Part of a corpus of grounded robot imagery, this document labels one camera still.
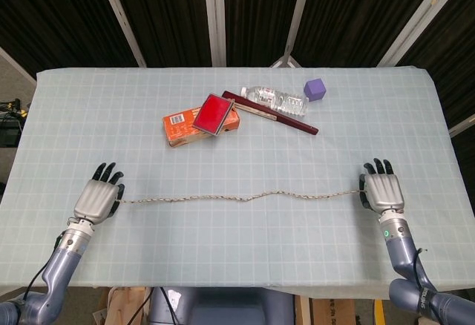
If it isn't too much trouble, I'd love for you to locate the purple foam cube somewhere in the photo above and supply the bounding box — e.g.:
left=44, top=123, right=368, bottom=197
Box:
left=303, top=78, right=327, bottom=102

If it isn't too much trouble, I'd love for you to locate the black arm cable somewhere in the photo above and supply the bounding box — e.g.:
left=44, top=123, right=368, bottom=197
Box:
left=22, top=230, right=64, bottom=303
left=410, top=246, right=433, bottom=296

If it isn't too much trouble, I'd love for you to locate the dark red folded fan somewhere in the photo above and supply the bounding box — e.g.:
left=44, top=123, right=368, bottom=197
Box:
left=221, top=90, right=320, bottom=137

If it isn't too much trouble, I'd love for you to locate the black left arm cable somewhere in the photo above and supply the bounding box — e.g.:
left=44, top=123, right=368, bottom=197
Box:
left=22, top=230, right=64, bottom=303

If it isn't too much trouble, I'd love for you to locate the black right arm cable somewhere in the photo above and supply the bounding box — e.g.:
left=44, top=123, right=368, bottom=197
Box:
left=410, top=246, right=433, bottom=296

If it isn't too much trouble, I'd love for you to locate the white frame post with foot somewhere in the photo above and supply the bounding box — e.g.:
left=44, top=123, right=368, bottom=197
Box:
left=269, top=0, right=316, bottom=69

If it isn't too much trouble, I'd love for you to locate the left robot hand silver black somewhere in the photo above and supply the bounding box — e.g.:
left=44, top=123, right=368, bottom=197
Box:
left=73, top=161, right=126, bottom=226

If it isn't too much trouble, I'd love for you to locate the clear plastic water bottle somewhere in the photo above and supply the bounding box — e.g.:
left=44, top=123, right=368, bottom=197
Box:
left=240, top=85, right=310, bottom=117

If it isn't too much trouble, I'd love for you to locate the light wooden board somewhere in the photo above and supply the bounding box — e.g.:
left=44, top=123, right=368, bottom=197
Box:
left=92, top=286, right=153, bottom=325

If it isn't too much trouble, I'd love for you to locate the brown cardboard box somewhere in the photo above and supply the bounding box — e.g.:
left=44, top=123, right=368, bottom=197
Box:
left=309, top=297, right=357, bottom=325

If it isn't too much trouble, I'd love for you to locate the black equipment with yellow clamps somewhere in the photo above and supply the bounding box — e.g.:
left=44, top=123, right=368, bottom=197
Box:
left=0, top=98, right=29, bottom=148

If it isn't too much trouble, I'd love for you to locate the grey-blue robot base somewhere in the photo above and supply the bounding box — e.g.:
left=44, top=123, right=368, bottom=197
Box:
left=148, top=286, right=298, bottom=325

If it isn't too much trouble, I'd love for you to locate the beige braided rope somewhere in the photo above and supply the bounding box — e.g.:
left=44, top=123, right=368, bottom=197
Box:
left=118, top=188, right=367, bottom=206

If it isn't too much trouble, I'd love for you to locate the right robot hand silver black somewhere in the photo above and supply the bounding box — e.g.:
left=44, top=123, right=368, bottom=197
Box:
left=357, top=157, right=406, bottom=217

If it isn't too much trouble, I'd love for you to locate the orange cardboard snack box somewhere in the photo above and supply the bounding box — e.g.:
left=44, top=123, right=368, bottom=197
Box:
left=162, top=105, right=241, bottom=148

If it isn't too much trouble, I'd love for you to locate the red flat ink pad case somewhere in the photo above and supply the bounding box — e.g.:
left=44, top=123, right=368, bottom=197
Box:
left=191, top=93, right=236, bottom=137

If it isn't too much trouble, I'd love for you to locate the light blue grid tablecloth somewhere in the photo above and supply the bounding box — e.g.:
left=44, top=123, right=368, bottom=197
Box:
left=0, top=65, right=475, bottom=302

